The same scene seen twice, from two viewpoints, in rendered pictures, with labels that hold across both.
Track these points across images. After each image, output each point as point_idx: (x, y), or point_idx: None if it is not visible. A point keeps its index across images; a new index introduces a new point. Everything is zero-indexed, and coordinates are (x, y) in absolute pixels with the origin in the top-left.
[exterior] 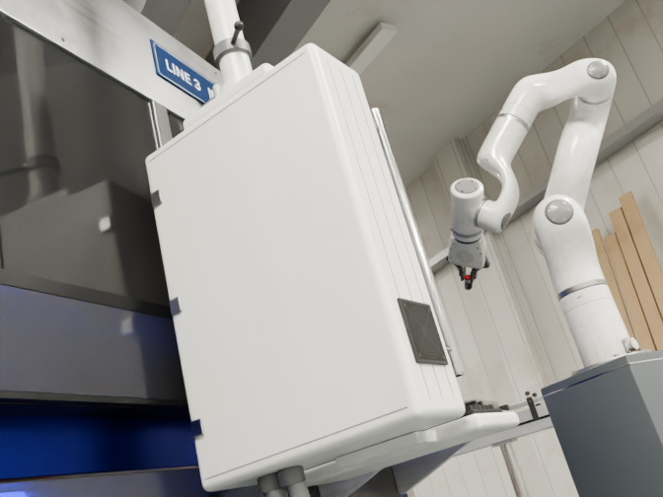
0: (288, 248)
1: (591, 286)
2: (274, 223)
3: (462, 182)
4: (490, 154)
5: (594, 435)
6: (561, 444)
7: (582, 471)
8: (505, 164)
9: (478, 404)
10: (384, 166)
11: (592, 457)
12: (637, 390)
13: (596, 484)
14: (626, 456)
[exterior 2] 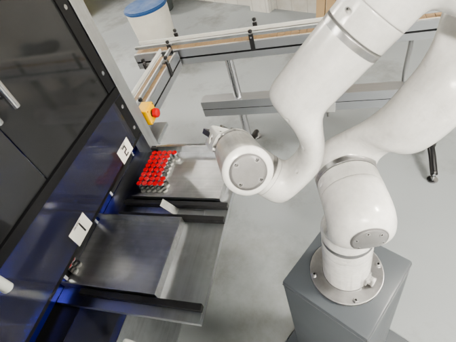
0: None
1: (361, 257)
2: None
3: (241, 164)
4: (298, 118)
5: (315, 321)
6: (288, 301)
7: (298, 315)
8: (317, 138)
9: (224, 218)
10: None
11: (309, 320)
12: None
13: (305, 323)
14: (333, 340)
